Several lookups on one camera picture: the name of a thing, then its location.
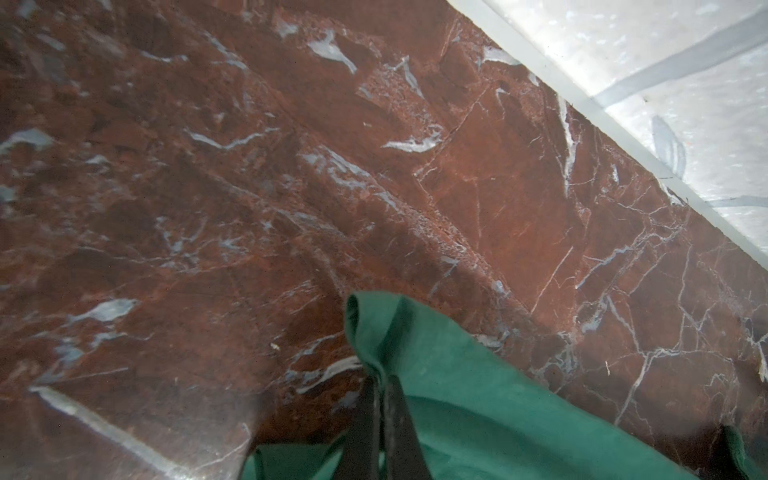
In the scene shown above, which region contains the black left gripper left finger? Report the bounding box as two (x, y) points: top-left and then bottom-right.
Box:
(332, 376), (381, 480)

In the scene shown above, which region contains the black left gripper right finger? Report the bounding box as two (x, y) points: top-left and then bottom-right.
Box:
(383, 375), (432, 480)

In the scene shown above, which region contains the green t-shirt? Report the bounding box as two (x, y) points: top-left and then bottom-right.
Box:
(239, 290), (768, 480)

